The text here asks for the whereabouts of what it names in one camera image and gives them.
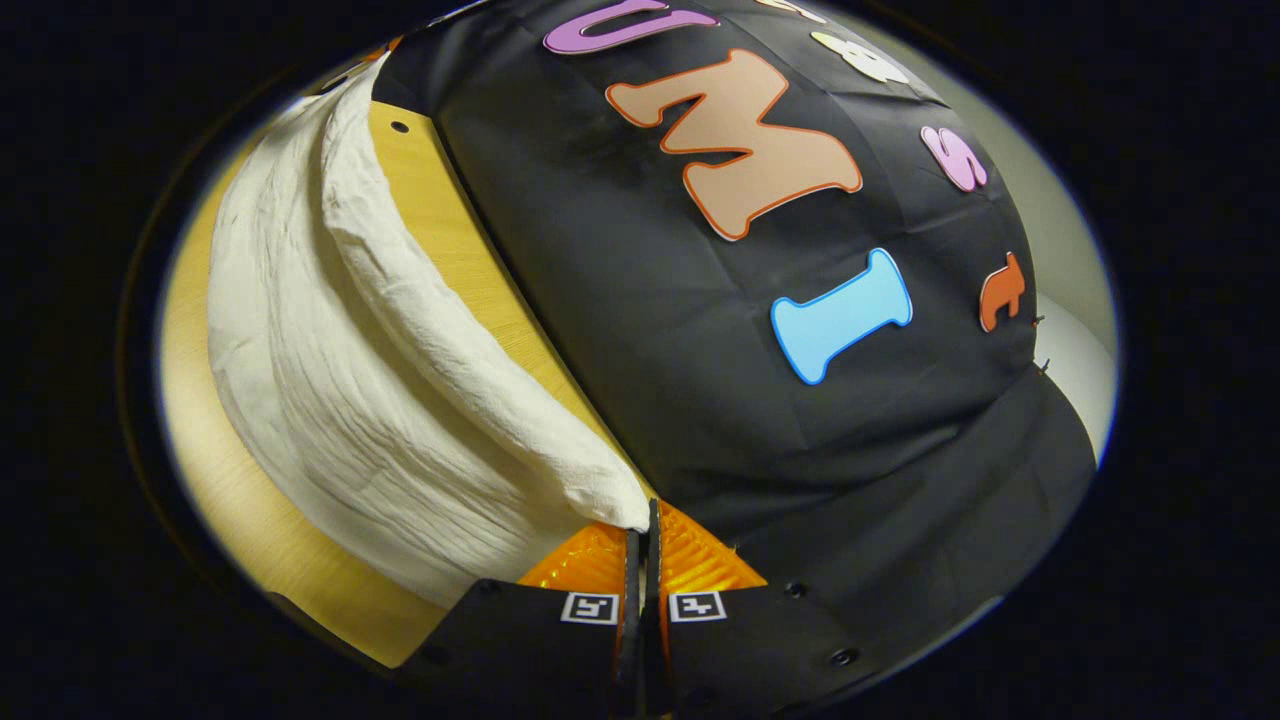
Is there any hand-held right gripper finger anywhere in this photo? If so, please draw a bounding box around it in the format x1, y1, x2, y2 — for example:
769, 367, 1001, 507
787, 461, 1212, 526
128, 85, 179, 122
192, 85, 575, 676
395, 520, 642, 716
645, 497, 883, 717

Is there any black backdrop cloth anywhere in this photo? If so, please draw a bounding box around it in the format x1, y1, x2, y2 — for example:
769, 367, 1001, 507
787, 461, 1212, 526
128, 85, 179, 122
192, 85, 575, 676
370, 0, 1101, 693

